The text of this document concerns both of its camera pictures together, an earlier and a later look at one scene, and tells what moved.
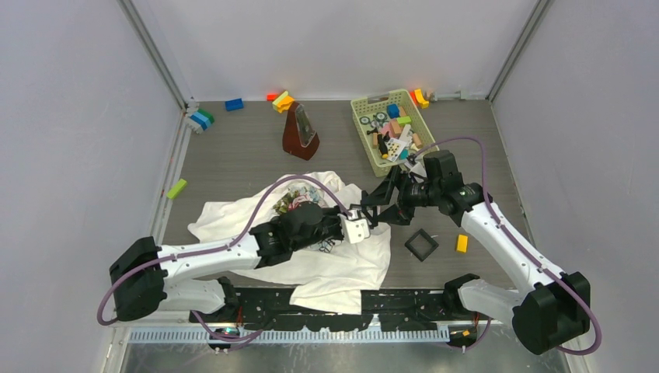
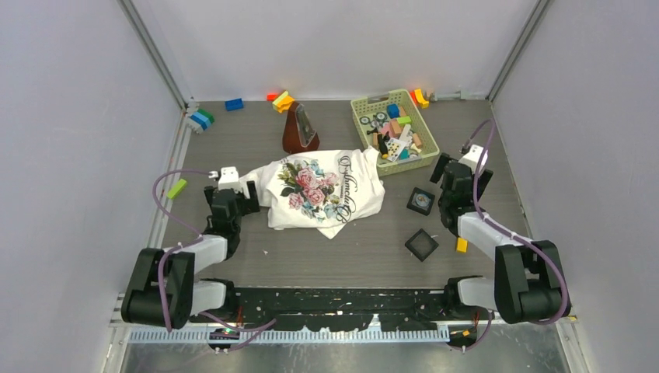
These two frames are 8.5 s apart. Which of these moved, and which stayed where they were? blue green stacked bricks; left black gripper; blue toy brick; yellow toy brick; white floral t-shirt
Moved: white floral t-shirt; left black gripper
Stayed: yellow toy brick; blue green stacked bricks; blue toy brick
